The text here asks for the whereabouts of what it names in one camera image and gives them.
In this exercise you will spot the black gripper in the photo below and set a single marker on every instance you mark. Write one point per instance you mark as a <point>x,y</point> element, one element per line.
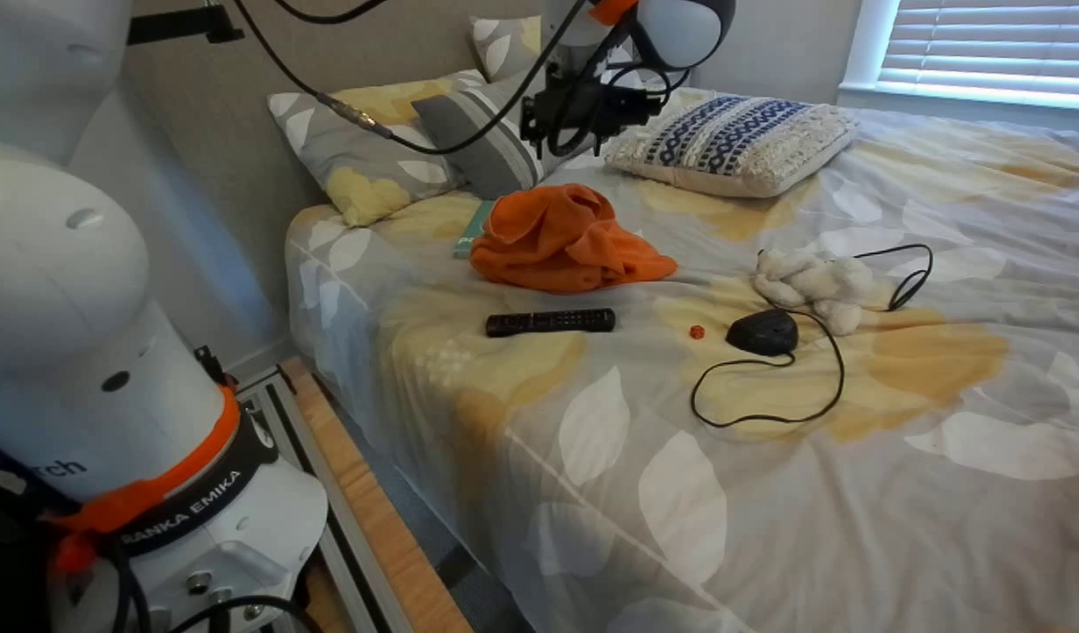
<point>573,115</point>

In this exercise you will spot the orange towel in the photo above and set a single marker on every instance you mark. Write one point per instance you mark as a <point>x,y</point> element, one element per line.
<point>562,240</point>

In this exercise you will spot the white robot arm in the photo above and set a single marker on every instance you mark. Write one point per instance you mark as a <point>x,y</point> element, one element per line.
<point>171,512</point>

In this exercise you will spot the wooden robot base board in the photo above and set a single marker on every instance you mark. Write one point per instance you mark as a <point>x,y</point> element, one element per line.
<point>365,575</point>

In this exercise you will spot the grey striped pillow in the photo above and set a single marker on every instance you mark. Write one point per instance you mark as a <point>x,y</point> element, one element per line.
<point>480,130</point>

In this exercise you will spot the rear leaf pattern pillow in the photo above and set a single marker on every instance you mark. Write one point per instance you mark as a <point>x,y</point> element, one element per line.
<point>508,47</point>

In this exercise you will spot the teal book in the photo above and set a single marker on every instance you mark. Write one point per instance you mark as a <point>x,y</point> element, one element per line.
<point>473,228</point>

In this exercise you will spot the blue patterned white pillow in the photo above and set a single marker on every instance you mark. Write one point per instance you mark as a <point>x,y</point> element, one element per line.
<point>731,144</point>

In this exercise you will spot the grey yellow leaf pillow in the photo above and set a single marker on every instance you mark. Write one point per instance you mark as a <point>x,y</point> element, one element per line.
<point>363,172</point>

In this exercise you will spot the black remote control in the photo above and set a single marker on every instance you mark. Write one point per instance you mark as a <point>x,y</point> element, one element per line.
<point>546,320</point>

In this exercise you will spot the small orange cap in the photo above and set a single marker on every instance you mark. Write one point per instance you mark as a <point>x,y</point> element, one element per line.
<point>696,332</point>

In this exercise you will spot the black computer mouse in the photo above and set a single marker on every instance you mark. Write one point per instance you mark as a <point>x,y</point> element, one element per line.
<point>768,332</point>

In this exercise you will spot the leaf pattern bedspread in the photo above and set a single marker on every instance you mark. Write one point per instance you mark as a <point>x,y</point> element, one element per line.
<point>914,477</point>

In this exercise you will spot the white window blinds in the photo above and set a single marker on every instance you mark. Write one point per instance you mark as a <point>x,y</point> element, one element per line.
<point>986,44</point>

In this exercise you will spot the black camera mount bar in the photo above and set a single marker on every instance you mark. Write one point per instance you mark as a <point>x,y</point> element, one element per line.
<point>213,21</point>

